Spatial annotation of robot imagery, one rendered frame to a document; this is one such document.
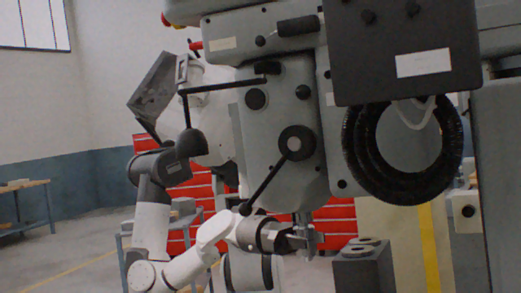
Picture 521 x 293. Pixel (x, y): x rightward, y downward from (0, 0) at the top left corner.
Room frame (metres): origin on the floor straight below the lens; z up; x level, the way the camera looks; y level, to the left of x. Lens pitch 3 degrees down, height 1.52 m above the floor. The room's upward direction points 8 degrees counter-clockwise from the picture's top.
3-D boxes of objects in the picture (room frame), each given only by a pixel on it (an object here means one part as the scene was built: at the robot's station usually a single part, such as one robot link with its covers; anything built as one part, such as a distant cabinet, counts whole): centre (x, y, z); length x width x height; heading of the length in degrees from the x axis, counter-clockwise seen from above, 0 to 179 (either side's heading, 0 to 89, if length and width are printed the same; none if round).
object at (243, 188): (1.34, 0.03, 1.45); 0.04 x 0.04 x 0.21; 67
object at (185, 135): (1.33, 0.14, 1.48); 0.07 x 0.07 x 0.06
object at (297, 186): (1.30, -0.08, 1.47); 0.21 x 0.19 x 0.32; 157
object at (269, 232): (1.37, -0.01, 1.24); 0.13 x 0.12 x 0.10; 132
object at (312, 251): (1.30, -0.08, 1.23); 0.05 x 0.05 x 0.05
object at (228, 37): (1.28, -0.11, 1.68); 0.34 x 0.24 x 0.10; 67
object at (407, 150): (1.22, -0.25, 1.47); 0.24 x 0.19 x 0.26; 157
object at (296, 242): (1.28, -0.05, 1.24); 0.06 x 0.02 x 0.03; 42
